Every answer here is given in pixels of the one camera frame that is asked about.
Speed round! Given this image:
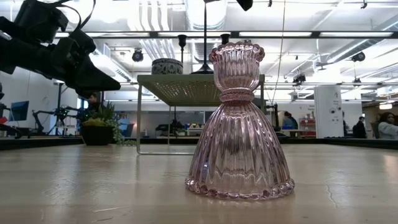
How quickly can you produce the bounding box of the blue-grey round candle holder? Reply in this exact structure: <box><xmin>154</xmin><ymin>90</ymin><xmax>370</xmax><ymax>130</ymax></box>
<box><xmin>151</xmin><ymin>57</ymin><xmax>184</xmax><ymax>75</ymax></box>

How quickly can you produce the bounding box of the white column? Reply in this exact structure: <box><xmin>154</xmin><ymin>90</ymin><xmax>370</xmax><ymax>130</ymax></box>
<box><xmin>313</xmin><ymin>85</ymin><xmax>345</xmax><ymax>139</ymax></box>

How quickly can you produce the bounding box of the blue computer monitor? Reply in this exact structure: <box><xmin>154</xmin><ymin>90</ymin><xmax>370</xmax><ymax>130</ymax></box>
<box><xmin>8</xmin><ymin>100</ymin><xmax>30</xmax><ymax>122</ymax></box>

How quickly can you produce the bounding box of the black background monitor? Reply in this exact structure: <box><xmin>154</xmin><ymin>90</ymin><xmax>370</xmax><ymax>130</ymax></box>
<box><xmin>253</xmin><ymin>97</ymin><xmax>269</xmax><ymax>123</ymax></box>

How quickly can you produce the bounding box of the thin hanging cable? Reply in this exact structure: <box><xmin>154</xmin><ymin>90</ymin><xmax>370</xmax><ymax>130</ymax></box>
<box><xmin>269</xmin><ymin>0</ymin><xmax>287</xmax><ymax>106</ymax></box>

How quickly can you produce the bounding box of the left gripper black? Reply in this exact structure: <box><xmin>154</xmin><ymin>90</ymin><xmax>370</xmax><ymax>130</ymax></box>
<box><xmin>46</xmin><ymin>29</ymin><xmax>122</xmax><ymax>99</ymax></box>

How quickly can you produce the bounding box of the potted green plant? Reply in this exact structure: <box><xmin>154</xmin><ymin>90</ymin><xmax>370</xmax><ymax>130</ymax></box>
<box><xmin>80</xmin><ymin>101</ymin><xmax>137</xmax><ymax>147</ymax></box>

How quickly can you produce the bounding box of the green perforated metal shelf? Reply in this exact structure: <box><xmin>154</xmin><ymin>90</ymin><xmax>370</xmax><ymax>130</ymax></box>
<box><xmin>136</xmin><ymin>73</ymin><xmax>266</xmax><ymax>156</ymax></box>

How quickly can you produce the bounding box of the black overhead crossbar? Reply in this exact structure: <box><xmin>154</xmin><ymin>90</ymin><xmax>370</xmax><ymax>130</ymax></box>
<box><xmin>54</xmin><ymin>30</ymin><xmax>398</xmax><ymax>39</ymax></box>

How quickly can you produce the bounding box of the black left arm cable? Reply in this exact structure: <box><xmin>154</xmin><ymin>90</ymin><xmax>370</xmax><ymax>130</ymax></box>
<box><xmin>46</xmin><ymin>0</ymin><xmax>97</xmax><ymax>32</ymax></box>

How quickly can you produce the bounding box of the black table frame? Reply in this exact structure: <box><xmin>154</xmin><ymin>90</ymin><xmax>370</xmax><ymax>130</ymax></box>
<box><xmin>0</xmin><ymin>135</ymin><xmax>398</xmax><ymax>151</ymax></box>

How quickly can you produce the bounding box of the pink ribbed glass candle holder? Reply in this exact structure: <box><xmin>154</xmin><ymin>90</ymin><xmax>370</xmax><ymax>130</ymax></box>
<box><xmin>185</xmin><ymin>42</ymin><xmax>295</xmax><ymax>200</ymax></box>

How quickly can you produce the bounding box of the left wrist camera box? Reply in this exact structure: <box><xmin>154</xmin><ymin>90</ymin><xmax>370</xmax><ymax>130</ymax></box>
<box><xmin>14</xmin><ymin>0</ymin><xmax>70</xmax><ymax>45</ymax></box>

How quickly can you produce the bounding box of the red storage shelf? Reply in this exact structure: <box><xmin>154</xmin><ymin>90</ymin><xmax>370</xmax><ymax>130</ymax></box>
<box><xmin>298</xmin><ymin>113</ymin><xmax>316</xmax><ymax>138</ymax></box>

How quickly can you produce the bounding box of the person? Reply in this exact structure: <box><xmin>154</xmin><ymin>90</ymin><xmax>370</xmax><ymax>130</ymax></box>
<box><xmin>281</xmin><ymin>111</ymin><xmax>299</xmax><ymax>130</ymax></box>
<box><xmin>353</xmin><ymin>116</ymin><xmax>368</xmax><ymax>139</ymax></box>
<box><xmin>371</xmin><ymin>111</ymin><xmax>398</xmax><ymax>141</ymax></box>
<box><xmin>86</xmin><ymin>93</ymin><xmax>102</xmax><ymax>113</ymax></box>

